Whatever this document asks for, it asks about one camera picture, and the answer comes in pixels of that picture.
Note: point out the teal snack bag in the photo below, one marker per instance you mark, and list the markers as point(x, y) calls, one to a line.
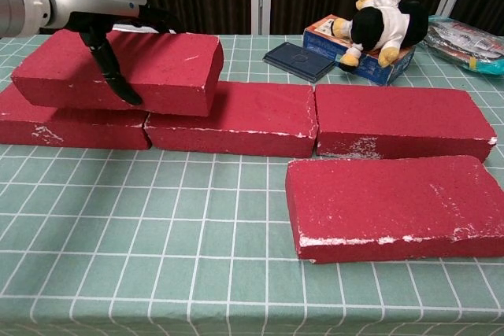
point(464, 45)

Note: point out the green checked tablecloth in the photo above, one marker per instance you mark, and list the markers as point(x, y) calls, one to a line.
point(157, 233)

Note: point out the black white plush toy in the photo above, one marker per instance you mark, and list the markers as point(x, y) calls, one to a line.
point(390, 25)

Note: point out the orange and blue box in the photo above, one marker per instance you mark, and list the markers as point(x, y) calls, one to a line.
point(374, 68)

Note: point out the dark blue flat case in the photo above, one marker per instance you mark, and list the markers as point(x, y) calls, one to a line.
point(299, 58)

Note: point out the red foam brick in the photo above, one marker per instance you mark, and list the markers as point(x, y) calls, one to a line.
point(78, 131)
point(244, 123)
point(393, 206)
point(165, 68)
point(393, 119)

